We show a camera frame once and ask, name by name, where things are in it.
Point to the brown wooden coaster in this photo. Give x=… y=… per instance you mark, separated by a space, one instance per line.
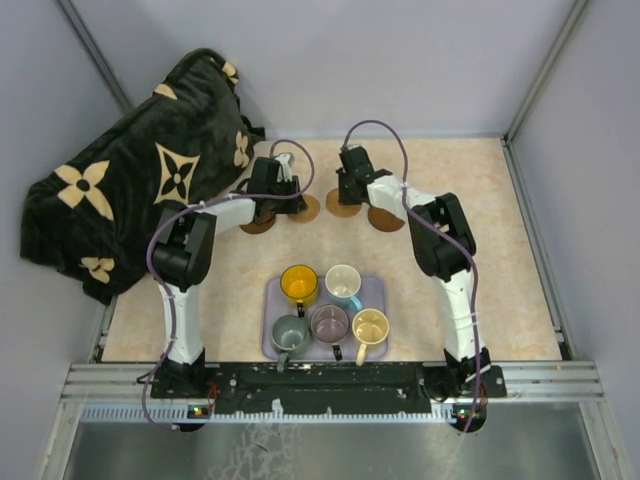
x=255 y=229
x=383 y=220

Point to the light blue mug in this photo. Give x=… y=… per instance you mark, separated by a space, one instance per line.
x=343 y=284

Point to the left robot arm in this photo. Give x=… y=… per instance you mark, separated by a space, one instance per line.
x=180 y=252

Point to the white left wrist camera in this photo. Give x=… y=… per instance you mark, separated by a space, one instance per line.
x=286 y=161

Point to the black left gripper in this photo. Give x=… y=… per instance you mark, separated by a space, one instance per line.
x=296 y=205

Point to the grey green mug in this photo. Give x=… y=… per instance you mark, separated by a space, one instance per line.
x=290 y=338

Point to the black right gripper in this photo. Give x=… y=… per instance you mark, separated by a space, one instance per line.
x=342 y=198

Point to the cream yellow mug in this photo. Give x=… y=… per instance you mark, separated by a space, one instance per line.
x=370 y=328

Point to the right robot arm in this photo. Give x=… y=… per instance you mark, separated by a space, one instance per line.
x=442 y=241

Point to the black floral plush blanket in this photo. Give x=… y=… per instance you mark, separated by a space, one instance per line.
x=92 y=218

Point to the woven rattan coaster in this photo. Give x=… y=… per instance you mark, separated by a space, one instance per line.
x=310 y=213
x=335 y=208

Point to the purple mug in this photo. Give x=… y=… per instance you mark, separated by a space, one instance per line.
x=329 y=326

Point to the lavender plastic tray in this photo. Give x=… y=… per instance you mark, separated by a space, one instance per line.
x=372 y=295

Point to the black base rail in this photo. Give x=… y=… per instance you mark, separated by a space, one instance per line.
x=301 y=389

